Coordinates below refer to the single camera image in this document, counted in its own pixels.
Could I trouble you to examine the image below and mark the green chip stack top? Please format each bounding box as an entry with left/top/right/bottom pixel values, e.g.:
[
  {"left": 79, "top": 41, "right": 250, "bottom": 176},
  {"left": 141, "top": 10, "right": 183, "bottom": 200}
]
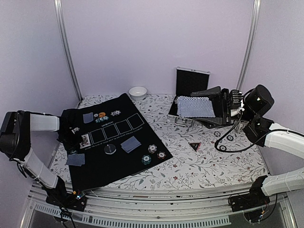
[{"left": 94, "top": 114, "right": 109, "bottom": 123}]

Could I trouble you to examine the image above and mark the right aluminium frame post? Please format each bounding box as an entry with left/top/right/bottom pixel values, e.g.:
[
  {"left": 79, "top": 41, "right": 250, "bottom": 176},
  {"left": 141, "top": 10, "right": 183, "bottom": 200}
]
[{"left": 237, "top": 0, "right": 261, "bottom": 91}]

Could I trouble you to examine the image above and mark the blue playing card deck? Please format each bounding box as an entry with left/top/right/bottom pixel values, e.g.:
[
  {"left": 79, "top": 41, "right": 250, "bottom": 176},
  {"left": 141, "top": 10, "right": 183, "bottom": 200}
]
[{"left": 177, "top": 96, "right": 216, "bottom": 118}]

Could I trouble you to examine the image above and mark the black triangular token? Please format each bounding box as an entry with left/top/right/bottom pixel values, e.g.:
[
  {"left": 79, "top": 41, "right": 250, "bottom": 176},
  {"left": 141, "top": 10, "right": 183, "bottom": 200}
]
[{"left": 188, "top": 142, "right": 201, "bottom": 152}]

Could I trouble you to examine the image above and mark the orange round button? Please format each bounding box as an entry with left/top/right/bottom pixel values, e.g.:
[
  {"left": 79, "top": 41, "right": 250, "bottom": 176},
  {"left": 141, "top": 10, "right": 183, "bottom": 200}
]
[{"left": 99, "top": 112, "right": 106, "bottom": 118}]

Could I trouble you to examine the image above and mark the aluminium frame post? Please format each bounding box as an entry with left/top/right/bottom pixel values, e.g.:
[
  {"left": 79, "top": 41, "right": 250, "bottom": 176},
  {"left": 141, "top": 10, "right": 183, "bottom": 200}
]
[
  {"left": 237, "top": 0, "right": 261, "bottom": 91},
  {"left": 54, "top": 0, "right": 83, "bottom": 102}
]

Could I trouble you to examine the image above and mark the white chip stack top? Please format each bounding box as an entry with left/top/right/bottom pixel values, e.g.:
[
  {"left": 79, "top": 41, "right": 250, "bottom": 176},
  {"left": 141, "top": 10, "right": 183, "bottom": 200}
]
[{"left": 111, "top": 110, "right": 121, "bottom": 116}]

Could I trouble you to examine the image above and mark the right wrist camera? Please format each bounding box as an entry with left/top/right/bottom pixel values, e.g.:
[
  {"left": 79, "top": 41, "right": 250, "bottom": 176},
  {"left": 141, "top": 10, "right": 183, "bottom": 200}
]
[{"left": 228, "top": 90, "right": 245, "bottom": 117}]

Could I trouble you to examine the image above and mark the white ceramic bowl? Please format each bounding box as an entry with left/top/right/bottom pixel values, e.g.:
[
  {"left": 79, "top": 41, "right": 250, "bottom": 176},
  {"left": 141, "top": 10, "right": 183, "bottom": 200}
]
[{"left": 129, "top": 86, "right": 148, "bottom": 101}]

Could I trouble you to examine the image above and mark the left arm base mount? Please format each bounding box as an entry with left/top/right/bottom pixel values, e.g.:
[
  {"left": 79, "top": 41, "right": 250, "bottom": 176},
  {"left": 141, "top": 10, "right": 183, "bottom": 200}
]
[{"left": 45, "top": 188, "right": 87, "bottom": 212}]

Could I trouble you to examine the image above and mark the left aluminium frame post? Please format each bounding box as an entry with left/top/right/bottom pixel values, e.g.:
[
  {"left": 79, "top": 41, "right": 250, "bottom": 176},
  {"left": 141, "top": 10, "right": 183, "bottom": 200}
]
[{"left": 54, "top": 0, "right": 83, "bottom": 102}]

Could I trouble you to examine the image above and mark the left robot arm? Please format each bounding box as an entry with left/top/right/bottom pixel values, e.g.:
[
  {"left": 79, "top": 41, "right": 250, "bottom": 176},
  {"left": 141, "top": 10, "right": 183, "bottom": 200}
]
[{"left": 0, "top": 110, "right": 83, "bottom": 206}]

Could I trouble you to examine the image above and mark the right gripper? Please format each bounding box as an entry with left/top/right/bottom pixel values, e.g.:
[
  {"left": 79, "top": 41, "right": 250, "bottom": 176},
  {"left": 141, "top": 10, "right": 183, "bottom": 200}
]
[{"left": 191, "top": 85, "right": 256, "bottom": 128}]

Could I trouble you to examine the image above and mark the aluminium front rail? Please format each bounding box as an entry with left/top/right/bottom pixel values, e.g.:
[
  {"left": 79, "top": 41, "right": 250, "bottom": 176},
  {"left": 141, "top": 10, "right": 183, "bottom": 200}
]
[{"left": 21, "top": 184, "right": 298, "bottom": 228}]

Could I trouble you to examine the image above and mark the black poker mat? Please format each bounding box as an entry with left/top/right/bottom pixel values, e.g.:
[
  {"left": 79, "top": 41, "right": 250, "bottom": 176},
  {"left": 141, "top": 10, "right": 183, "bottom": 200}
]
[{"left": 61, "top": 94, "right": 172, "bottom": 190}]

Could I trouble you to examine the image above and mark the aluminium poker case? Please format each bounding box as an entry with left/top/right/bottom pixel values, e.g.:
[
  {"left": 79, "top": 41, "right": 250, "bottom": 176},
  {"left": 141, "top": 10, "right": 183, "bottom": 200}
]
[{"left": 168, "top": 66, "right": 210, "bottom": 127}]

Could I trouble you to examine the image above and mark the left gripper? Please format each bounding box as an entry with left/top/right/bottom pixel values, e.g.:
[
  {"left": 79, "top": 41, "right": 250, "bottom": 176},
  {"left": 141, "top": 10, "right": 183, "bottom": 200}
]
[{"left": 59, "top": 129, "right": 84, "bottom": 152}]

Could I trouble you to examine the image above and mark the face up king card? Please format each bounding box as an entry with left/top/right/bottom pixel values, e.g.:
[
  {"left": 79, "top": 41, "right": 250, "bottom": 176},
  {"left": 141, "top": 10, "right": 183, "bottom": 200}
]
[{"left": 80, "top": 134, "right": 91, "bottom": 148}]

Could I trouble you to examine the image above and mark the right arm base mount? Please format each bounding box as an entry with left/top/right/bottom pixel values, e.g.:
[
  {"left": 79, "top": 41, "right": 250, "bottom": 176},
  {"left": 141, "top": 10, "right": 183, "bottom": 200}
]
[{"left": 228, "top": 192, "right": 270, "bottom": 223}]

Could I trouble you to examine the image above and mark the dealt card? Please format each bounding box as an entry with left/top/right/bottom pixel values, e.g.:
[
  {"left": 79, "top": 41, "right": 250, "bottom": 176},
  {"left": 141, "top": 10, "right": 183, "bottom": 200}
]
[
  {"left": 83, "top": 113, "right": 94, "bottom": 124},
  {"left": 121, "top": 138, "right": 138, "bottom": 153},
  {"left": 66, "top": 154, "right": 81, "bottom": 166}
]

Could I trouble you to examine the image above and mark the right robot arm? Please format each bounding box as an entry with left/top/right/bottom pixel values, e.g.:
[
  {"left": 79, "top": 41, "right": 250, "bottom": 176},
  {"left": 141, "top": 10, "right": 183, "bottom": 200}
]
[{"left": 190, "top": 85, "right": 304, "bottom": 207}]

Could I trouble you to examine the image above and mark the clear dealer puck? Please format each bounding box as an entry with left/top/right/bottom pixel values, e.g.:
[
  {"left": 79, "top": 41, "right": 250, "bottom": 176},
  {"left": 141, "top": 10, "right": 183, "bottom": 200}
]
[{"left": 104, "top": 144, "right": 116, "bottom": 155}]

